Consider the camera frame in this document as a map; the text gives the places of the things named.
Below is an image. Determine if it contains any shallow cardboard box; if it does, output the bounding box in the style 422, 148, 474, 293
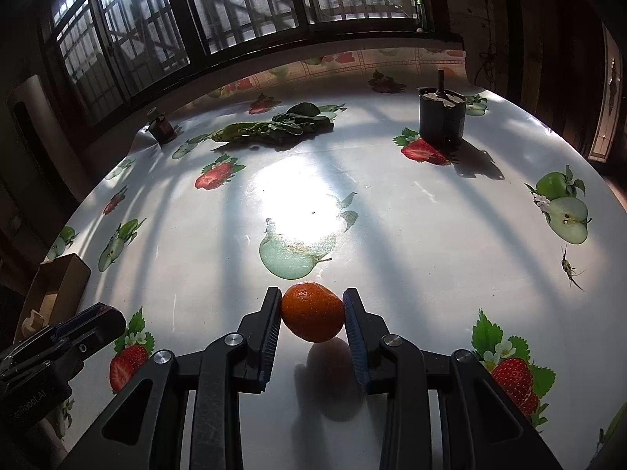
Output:
14, 253, 92, 346

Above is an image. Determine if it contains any white standing air conditioner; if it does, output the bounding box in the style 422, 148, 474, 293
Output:
6, 74, 74, 216

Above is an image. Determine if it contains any dark jar with brown lid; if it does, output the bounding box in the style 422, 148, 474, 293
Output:
148, 112, 178, 145

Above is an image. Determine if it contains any small brown insect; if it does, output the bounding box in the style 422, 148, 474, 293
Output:
560, 245, 586, 292

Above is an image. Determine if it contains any fruit print tablecloth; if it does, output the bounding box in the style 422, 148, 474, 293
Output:
42, 49, 627, 470

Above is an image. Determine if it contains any wooden door with glass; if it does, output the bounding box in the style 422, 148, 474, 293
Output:
587, 22, 627, 163

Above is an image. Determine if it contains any black cylindrical container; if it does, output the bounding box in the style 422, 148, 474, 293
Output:
418, 69, 466, 148

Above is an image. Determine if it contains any barred sliding window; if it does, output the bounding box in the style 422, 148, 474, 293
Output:
44, 0, 466, 123

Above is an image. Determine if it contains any orange tangerine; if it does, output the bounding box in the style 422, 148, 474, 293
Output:
280, 281, 345, 343

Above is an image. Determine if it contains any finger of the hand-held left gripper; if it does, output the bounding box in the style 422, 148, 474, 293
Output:
51, 302, 127, 362

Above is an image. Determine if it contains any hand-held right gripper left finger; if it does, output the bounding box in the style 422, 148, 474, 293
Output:
58, 287, 283, 470

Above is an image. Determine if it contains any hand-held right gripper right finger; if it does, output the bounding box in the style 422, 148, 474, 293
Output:
343, 288, 564, 470

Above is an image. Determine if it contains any green leafy vegetable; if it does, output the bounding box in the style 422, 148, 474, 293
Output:
210, 102, 336, 146

